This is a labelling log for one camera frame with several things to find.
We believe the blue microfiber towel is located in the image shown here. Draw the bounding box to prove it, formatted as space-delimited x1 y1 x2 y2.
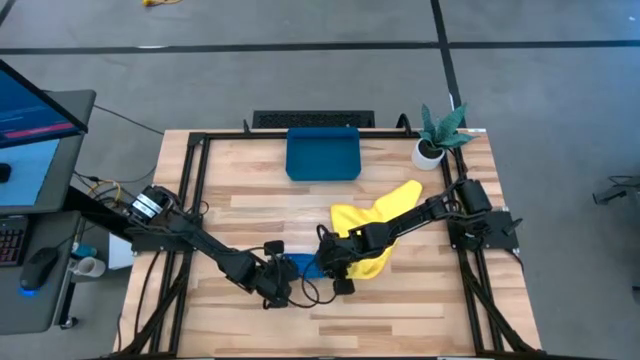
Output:
287 252 327 280

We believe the grey computer desk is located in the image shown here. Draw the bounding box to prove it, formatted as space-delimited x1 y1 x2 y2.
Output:
0 89 97 336

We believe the black aluminium table frame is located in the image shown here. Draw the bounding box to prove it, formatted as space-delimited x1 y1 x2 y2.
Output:
113 128 544 360

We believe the yellow microfiber towel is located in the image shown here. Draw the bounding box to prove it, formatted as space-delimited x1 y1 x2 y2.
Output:
329 179 424 281

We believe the black computer mouse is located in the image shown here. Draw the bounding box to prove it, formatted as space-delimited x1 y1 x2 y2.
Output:
19 246 60 297

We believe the teal plastic basket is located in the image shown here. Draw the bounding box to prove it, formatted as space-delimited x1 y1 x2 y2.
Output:
285 126 363 182

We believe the black keyboard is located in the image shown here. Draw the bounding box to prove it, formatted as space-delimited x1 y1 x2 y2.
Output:
0 214 30 267

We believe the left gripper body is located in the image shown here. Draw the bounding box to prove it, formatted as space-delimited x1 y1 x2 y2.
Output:
256 254 302 310

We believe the black desktop monitor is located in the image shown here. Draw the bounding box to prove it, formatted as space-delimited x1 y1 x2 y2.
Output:
0 58 90 150

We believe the white mug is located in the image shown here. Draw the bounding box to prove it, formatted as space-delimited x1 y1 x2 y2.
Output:
73 256 107 279

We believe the black chair base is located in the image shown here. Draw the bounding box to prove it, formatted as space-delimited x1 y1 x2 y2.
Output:
592 174 640 206

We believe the white box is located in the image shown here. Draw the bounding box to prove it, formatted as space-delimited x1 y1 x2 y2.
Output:
108 232 135 271

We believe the green plant in white pot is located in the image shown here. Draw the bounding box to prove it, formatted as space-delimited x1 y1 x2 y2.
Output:
410 102 480 172

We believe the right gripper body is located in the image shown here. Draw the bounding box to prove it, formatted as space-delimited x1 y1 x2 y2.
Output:
316 233 364 281

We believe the black floor vent grille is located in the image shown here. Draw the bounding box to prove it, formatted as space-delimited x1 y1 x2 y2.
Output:
251 109 376 130

